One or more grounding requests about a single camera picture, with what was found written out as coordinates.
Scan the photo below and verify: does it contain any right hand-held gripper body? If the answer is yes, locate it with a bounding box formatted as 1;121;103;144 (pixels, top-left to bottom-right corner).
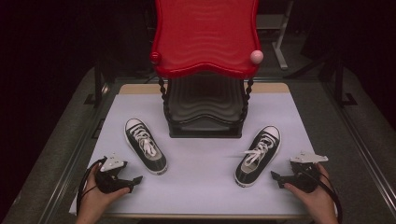
283;151;330;194

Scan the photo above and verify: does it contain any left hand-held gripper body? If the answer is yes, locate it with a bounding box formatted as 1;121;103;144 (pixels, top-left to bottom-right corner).
94;153;134;195

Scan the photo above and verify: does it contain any black canvas sneaker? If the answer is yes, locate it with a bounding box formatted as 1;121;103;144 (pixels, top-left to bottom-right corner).
233;125;282;189
123;118;169;176

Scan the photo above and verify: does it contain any red and black shoe rack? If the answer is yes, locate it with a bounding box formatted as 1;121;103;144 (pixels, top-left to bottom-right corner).
148;0;265;139

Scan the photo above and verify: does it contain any person's right hand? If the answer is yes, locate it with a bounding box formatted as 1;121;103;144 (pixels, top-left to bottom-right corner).
283;163;339;224

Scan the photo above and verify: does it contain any person's left hand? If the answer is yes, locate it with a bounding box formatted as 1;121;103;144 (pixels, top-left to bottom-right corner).
76;164;132;224

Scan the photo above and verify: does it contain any white table mat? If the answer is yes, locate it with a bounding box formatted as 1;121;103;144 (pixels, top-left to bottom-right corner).
68;91;339;217

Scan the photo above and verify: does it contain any black metal stand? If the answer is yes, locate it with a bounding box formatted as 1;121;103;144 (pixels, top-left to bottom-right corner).
83;59;110;108
323;59;359;108

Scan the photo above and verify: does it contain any white metal stand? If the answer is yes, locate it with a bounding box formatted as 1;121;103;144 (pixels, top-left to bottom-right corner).
255;0;295;71

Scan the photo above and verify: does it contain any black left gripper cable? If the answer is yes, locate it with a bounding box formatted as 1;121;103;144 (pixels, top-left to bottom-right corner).
76;157;108;217

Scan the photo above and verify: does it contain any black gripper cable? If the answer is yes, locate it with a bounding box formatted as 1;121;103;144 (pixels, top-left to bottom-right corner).
76;157;108;217
306;167;344;224

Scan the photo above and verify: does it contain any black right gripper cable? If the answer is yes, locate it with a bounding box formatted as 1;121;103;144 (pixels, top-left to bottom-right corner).
306;167;344;224

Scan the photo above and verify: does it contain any aluminium rail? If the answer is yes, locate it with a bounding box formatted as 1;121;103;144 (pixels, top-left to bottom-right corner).
36;83;116;224
320;78;396;213

